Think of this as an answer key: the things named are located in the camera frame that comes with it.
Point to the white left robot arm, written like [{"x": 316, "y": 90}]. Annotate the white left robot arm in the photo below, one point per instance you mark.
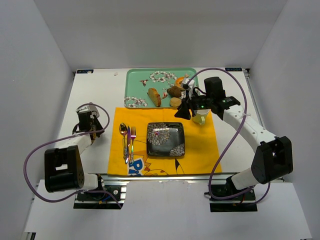
[{"x": 63, "y": 169}]

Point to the black floral square plate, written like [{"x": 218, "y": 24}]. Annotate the black floral square plate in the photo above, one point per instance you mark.
[{"x": 165, "y": 139}]

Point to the small round muffin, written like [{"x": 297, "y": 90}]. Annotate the small round muffin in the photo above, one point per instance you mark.
[{"x": 175, "y": 102}]

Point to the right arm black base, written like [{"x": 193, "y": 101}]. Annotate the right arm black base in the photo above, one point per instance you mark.
[{"x": 230, "y": 200}]

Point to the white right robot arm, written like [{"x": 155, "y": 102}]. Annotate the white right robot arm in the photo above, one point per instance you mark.
[{"x": 273, "y": 157}]

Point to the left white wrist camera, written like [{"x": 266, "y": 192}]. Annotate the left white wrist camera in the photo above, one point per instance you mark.
[{"x": 84, "y": 110}]

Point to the iridescent spoon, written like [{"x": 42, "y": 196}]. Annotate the iridescent spoon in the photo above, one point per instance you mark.
[{"x": 123, "y": 131}]

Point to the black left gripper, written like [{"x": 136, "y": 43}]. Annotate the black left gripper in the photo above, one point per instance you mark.
[{"x": 93, "y": 128}]

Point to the sliced loaf cake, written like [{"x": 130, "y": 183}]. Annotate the sliced loaf cake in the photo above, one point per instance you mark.
[{"x": 154, "y": 97}]

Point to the green floral tray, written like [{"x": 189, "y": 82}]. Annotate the green floral tray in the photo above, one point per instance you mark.
[{"x": 139, "y": 80}]

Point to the iridescent fork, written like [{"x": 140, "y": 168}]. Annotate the iridescent fork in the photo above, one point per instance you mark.
[{"x": 132, "y": 138}]

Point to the yellow green mug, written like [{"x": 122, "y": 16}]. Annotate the yellow green mug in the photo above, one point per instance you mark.
[{"x": 200, "y": 116}]

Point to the aluminium front rail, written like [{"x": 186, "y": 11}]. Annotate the aluminium front rail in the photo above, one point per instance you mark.
[{"x": 216, "y": 179}]

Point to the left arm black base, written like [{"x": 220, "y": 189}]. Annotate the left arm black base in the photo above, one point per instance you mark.
[{"x": 111, "y": 195}]

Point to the glazed ring donut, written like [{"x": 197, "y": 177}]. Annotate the glazed ring donut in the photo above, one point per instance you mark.
[{"x": 179, "y": 82}]

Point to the blue label corner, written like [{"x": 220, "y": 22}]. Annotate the blue label corner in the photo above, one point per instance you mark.
[
  {"x": 233, "y": 69},
  {"x": 84, "y": 71}
]

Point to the brown croissant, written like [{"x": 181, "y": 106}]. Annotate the brown croissant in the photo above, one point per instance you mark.
[{"x": 174, "y": 92}]

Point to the blue label right corner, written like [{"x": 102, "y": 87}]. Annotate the blue label right corner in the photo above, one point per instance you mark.
[{"x": 233, "y": 69}]

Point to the blue label left corner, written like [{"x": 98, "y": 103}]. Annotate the blue label left corner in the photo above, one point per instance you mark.
[{"x": 84, "y": 71}]

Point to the yellow cartoon placemat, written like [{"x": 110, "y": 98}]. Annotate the yellow cartoon placemat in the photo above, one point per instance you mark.
[{"x": 201, "y": 145}]

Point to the wooden handled metal spatula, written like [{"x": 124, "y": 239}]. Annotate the wooden handled metal spatula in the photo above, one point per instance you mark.
[{"x": 94, "y": 110}]

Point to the iridescent knife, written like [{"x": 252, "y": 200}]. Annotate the iridescent knife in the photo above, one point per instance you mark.
[{"x": 128, "y": 143}]

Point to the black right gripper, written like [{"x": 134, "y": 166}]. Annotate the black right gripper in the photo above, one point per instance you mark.
[{"x": 190, "y": 105}]

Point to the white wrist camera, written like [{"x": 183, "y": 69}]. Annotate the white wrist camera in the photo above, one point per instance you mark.
[
  {"x": 84, "y": 110},
  {"x": 188, "y": 85}
]

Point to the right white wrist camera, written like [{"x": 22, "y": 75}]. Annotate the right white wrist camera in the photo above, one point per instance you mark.
[{"x": 188, "y": 85}]

